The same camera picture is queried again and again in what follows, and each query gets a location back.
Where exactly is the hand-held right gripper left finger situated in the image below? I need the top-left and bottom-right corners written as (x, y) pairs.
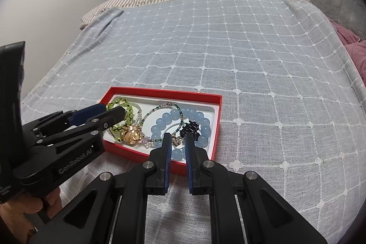
top-left (29, 132), bottom-right (173, 244)

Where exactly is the clear bead bracelet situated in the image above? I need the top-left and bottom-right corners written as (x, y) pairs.
top-left (130, 102), bottom-right (143, 126)

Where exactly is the black bead hair clip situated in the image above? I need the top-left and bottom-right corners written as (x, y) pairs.
top-left (180, 120), bottom-right (201, 139)

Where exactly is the gold ring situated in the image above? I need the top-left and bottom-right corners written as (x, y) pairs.
top-left (119, 125), bottom-right (143, 145)

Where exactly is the person's left hand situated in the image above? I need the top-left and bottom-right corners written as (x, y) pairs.
top-left (0, 186), bottom-right (62, 233)

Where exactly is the red jewelry box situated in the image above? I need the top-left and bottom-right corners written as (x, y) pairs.
top-left (97, 86), bottom-right (223, 176)

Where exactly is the striped bed sheet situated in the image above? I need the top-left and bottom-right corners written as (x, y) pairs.
top-left (80, 0), bottom-right (279, 30)

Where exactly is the pink bedding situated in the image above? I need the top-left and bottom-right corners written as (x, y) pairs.
top-left (327, 18), bottom-right (366, 84)

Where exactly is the blue bead bracelet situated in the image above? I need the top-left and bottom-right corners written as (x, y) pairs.
top-left (149, 108), bottom-right (211, 157)

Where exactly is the multicoloured seed bead bracelet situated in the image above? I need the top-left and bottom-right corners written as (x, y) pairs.
top-left (141, 102), bottom-right (186, 145)

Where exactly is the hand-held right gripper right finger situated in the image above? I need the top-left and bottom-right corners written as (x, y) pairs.
top-left (185, 132), bottom-right (328, 244)

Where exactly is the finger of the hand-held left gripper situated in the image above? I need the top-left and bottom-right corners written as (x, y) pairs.
top-left (34, 106), bottom-right (127, 148)
top-left (22, 103), bottom-right (108, 131)

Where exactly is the green bead bracelet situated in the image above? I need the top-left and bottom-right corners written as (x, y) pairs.
top-left (106, 98), bottom-right (135, 143)

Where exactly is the grey checked blanket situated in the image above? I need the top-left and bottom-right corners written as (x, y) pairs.
top-left (21, 0), bottom-right (366, 244)

